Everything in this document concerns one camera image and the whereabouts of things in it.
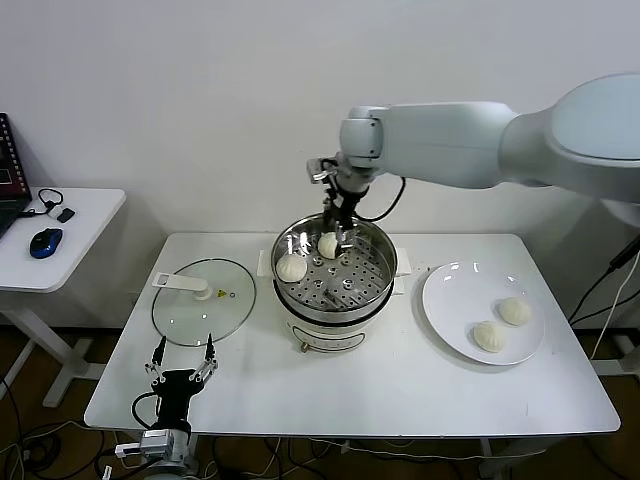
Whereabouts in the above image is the black red laptop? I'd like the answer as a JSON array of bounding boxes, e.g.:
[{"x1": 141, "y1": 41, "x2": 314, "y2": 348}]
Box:
[{"x1": 0, "y1": 113, "x2": 34, "y2": 241}]

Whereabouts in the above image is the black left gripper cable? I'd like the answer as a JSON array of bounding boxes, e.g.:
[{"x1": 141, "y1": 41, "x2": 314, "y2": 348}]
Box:
[{"x1": 131, "y1": 391, "x2": 162, "y2": 429}]

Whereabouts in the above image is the white steamed baozi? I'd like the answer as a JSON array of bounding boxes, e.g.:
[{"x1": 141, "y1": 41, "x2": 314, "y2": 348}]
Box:
[
  {"x1": 472, "y1": 320, "x2": 509, "y2": 353},
  {"x1": 276, "y1": 253, "x2": 309, "y2": 284},
  {"x1": 497, "y1": 296, "x2": 533, "y2": 326},
  {"x1": 318, "y1": 232, "x2": 342, "y2": 260}
]

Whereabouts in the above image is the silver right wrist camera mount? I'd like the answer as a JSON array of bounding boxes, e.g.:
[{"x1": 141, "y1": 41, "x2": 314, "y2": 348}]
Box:
[{"x1": 306, "y1": 157, "x2": 341, "y2": 185}]

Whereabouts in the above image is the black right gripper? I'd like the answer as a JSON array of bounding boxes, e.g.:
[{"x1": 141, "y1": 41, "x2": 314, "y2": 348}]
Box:
[{"x1": 322, "y1": 172, "x2": 371, "y2": 254}]

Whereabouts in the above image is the black floor cable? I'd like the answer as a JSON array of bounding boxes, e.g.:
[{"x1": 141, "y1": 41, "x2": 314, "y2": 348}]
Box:
[{"x1": 0, "y1": 372, "x2": 24, "y2": 480}]

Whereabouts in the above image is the black earphone cable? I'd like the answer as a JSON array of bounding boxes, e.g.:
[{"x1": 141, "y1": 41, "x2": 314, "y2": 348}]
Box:
[{"x1": 19, "y1": 188, "x2": 66, "y2": 220}]

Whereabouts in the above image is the black wall cable with plug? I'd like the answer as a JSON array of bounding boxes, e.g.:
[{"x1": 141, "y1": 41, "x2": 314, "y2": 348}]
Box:
[{"x1": 569, "y1": 244, "x2": 640, "y2": 326}]

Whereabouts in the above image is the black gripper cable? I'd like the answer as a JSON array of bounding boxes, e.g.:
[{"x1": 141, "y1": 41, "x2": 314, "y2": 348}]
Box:
[
  {"x1": 131, "y1": 391, "x2": 162, "y2": 429},
  {"x1": 357, "y1": 176, "x2": 407, "y2": 223}
]

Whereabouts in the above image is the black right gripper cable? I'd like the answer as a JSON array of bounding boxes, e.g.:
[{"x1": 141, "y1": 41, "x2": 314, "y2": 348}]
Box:
[{"x1": 357, "y1": 176, "x2": 407, "y2": 223}]

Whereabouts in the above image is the stainless steel steamer basket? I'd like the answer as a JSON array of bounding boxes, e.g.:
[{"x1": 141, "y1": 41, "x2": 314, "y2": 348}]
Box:
[{"x1": 257, "y1": 212, "x2": 414, "y2": 314}]

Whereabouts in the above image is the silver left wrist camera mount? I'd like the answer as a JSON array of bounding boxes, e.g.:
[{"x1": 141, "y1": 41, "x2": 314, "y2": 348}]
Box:
[{"x1": 114, "y1": 427, "x2": 192, "y2": 459}]

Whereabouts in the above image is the white round plate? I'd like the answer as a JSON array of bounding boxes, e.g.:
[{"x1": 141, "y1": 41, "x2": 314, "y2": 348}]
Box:
[{"x1": 421, "y1": 260, "x2": 545, "y2": 366}]

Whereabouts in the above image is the glass lid with white handle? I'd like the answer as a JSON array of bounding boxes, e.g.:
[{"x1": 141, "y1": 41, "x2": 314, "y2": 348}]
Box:
[{"x1": 151, "y1": 257, "x2": 257, "y2": 348}]

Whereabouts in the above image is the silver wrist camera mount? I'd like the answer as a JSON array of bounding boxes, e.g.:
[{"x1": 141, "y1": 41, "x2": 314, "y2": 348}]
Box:
[
  {"x1": 306, "y1": 157, "x2": 341, "y2": 185},
  {"x1": 114, "y1": 427, "x2": 192, "y2": 459}
]

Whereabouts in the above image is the white floor cable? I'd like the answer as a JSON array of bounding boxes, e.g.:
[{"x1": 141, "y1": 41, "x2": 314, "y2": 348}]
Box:
[{"x1": 259, "y1": 437, "x2": 549, "y2": 474}]

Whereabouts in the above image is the blue black computer mouse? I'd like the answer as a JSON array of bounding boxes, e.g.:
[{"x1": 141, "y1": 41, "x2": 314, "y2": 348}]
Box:
[{"x1": 28, "y1": 227, "x2": 65, "y2": 260}]

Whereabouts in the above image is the white electric cooker base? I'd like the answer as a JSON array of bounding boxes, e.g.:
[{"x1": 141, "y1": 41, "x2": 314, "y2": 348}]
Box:
[{"x1": 272, "y1": 277, "x2": 407, "y2": 355}]

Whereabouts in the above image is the white hanging cable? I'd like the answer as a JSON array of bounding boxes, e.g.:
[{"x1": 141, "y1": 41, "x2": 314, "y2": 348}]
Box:
[{"x1": 591, "y1": 269, "x2": 640, "y2": 361}]

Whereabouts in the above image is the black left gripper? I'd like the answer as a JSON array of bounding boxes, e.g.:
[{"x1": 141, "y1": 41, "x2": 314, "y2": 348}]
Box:
[{"x1": 144, "y1": 332, "x2": 220, "y2": 426}]

